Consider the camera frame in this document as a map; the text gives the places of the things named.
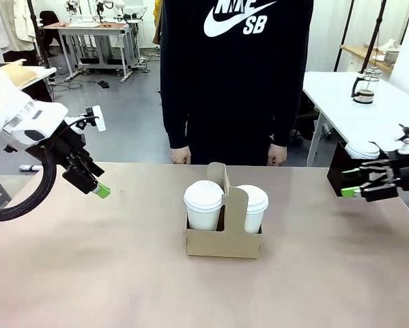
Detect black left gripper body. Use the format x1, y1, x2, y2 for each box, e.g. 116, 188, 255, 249
52, 122, 89, 172

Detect glass french press with coffee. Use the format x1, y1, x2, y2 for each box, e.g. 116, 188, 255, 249
351, 67, 382, 105

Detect white plastic cup lid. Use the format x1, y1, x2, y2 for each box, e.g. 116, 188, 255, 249
236, 184, 270, 211
183, 180, 224, 210

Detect white paper cup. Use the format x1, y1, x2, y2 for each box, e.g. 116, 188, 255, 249
186, 201, 223, 232
244, 204, 265, 234

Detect brown cardboard cup carrier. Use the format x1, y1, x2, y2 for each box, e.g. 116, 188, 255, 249
185, 162, 264, 260

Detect person's right forearm black sleeve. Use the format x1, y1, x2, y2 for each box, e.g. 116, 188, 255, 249
164, 81, 192, 151

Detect person's left forearm black sleeve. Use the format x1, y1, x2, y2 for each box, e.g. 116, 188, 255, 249
268, 81, 305, 148

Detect person's right hand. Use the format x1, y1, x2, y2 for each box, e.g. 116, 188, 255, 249
169, 146, 193, 165

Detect person's left hand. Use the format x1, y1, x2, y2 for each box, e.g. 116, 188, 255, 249
266, 143, 289, 167

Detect stack of white lids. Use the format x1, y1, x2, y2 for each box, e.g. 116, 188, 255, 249
344, 141, 383, 161

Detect black lid holder box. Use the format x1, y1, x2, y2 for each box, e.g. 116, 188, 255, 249
326, 140, 366, 197

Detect large white table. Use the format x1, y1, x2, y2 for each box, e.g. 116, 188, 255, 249
302, 70, 409, 167

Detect small white side table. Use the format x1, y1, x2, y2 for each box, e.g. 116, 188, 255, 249
16, 66, 58, 92

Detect flat brown cardboard box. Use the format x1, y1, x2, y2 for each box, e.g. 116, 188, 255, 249
0, 59, 42, 89

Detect black light stand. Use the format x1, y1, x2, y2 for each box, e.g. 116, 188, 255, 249
25, 0, 52, 70

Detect grey workbench with robots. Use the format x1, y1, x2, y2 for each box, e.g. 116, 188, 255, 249
42, 20, 139, 83

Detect black office chair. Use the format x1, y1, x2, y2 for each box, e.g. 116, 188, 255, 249
39, 10, 66, 56

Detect white items on shelf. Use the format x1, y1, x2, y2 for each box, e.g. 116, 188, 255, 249
377, 38, 401, 68

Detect black tripod pole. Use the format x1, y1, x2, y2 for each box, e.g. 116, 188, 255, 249
333, 0, 356, 72
362, 0, 388, 83

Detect person's torso black hoodie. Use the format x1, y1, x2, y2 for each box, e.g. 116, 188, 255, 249
159, 0, 315, 167

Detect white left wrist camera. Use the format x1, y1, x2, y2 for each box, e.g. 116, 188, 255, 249
64, 105, 107, 133

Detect black braided cable bundle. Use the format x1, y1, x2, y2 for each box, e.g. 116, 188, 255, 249
0, 145, 60, 223

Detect wooden wall shelf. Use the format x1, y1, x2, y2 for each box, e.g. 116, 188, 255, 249
339, 43, 397, 73

